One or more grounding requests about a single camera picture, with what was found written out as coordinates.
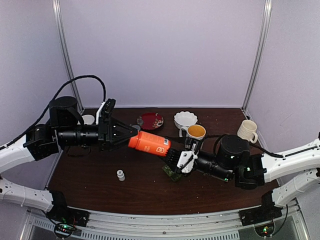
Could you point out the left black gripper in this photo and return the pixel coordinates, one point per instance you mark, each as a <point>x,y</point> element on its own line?
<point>105,133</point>

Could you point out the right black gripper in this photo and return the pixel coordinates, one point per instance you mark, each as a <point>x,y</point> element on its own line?
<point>193,143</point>

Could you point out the orange pill bottle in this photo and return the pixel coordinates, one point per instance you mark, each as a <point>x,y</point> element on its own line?
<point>150,143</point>

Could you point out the green pill organizer box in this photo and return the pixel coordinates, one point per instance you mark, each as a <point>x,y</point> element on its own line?
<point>175,177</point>

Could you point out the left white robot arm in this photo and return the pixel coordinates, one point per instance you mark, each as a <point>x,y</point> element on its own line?
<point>65,128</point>

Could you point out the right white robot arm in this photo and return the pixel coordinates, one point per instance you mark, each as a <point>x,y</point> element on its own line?
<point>231,160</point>

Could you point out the patterned mug orange inside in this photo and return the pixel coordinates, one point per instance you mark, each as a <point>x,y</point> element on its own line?
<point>195,131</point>

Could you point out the grey-capped orange label bottle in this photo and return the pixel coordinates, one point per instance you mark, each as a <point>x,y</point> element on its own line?
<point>136,127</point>

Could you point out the white scalloped bowl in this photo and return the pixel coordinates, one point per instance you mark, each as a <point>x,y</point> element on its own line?
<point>185,119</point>

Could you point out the red floral plate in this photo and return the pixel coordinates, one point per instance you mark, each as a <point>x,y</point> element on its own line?
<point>150,121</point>

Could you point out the small white bowl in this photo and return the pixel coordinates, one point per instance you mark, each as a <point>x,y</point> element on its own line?
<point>88,119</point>

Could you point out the small white bottle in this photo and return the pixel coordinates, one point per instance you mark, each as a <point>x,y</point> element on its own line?
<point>121,175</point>

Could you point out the cream ribbed mug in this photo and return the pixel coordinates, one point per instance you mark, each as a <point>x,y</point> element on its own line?
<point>248,131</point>

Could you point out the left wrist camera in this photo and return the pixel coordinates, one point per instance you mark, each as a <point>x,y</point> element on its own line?
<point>105,110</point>

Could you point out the front aluminium rail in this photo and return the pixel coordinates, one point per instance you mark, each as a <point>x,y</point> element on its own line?
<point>223,225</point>

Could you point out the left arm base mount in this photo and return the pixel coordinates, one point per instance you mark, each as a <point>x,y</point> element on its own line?
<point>71,216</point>

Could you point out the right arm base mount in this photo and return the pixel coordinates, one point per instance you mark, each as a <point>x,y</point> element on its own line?
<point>259,214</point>

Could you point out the left aluminium frame post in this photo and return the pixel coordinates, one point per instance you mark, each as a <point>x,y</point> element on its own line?
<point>65,53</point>

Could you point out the aluminium frame post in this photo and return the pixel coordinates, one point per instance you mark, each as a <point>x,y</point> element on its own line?
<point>264,31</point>
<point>65,53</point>

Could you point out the right aluminium frame post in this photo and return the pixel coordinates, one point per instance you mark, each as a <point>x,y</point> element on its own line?
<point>264,31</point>

